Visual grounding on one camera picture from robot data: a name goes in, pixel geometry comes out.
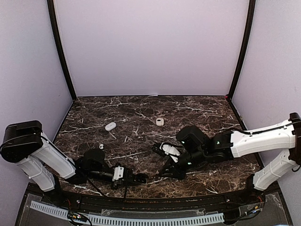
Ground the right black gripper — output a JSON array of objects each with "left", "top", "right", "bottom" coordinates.
[{"left": 158, "top": 147, "right": 207, "bottom": 181}]

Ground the black round charging case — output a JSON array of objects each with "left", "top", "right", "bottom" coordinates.
[{"left": 135, "top": 173, "right": 149, "bottom": 184}]

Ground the beige gold-rimmed charging case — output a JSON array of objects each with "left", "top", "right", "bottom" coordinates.
[{"left": 156, "top": 118, "right": 165, "bottom": 126}]

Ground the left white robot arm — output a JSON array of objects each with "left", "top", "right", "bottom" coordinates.
[{"left": 0, "top": 121, "right": 148, "bottom": 205}]

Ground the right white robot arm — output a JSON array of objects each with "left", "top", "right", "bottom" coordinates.
[{"left": 152, "top": 113, "right": 301, "bottom": 204}]

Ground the white oval charging case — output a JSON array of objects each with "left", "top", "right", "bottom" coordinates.
[{"left": 105, "top": 122, "right": 117, "bottom": 131}]

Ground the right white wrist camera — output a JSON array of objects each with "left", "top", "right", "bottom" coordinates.
[{"left": 152, "top": 142, "right": 181, "bottom": 163}]

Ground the black front table rail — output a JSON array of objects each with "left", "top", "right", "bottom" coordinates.
[{"left": 63, "top": 190, "right": 244, "bottom": 211}]

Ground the white slotted cable duct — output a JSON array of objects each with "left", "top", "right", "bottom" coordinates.
[{"left": 30, "top": 201, "right": 225, "bottom": 226}]

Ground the right black frame post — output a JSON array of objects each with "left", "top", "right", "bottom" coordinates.
[{"left": 227, "top": 0, "right": 256, "bottom": 102}]

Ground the black frame post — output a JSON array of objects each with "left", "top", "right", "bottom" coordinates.
[
  {"left": 227, "top": 0, "right": 256, "bottom": 102},
  {"left": 47, "top": 0, "right": 77, "bottom": 102}
]

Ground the left black frame post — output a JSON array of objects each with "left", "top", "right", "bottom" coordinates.
[{"left": 47, "top": 0, "right": 77, "bottom": 102}]

